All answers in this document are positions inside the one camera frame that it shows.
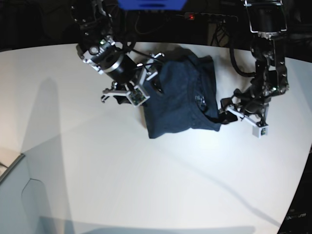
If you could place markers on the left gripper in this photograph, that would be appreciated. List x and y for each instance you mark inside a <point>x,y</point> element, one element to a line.
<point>250,102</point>

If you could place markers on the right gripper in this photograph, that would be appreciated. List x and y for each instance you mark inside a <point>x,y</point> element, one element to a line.
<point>105,58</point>

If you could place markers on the navy blue t-shirt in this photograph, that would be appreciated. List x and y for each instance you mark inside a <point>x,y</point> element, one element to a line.
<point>182,96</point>

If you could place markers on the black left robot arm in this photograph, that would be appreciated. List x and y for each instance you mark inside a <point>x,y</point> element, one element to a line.
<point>268,23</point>

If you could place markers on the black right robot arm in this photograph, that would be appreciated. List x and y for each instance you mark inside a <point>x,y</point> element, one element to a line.
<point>96,24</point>

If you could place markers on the blue plastic bin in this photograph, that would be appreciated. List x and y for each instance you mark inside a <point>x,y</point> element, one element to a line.
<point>151,4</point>

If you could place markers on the black power strip red light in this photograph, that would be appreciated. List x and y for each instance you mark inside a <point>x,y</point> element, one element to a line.
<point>190,16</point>

